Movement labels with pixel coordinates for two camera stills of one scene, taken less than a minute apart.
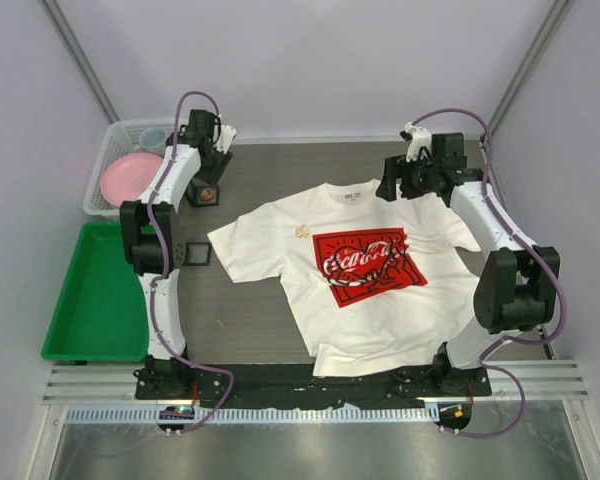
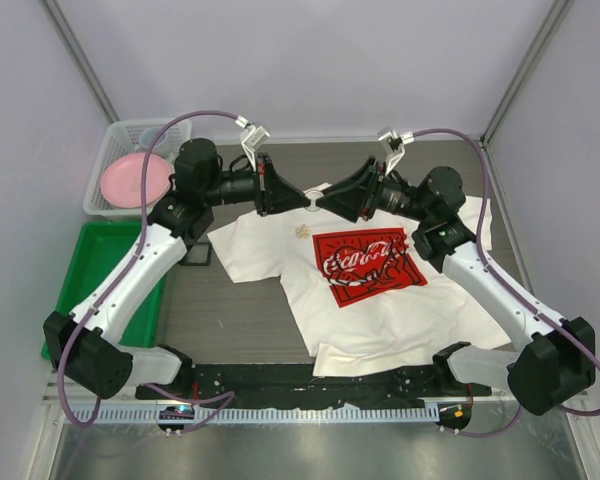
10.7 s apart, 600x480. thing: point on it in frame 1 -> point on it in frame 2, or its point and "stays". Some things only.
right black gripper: x=395 y=167 -> x=347 y=198
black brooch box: x=197 y=254 stays
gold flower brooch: x=302 y=231 stays
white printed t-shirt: x=383 y=287 stays
